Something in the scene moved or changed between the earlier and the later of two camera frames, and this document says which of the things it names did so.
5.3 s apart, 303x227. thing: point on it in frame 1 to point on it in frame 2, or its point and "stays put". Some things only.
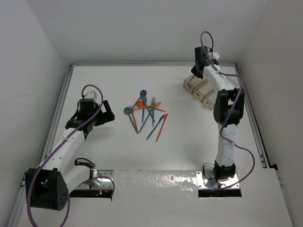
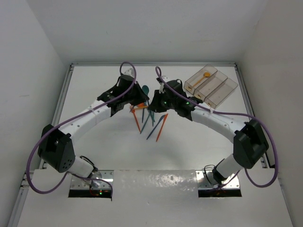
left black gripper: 105,117 to 142,97
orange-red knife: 164,119 stays put
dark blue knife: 163,116 stays put
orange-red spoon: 140,103 stays put
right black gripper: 194,70 to 155,104
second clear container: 202,89 stays put
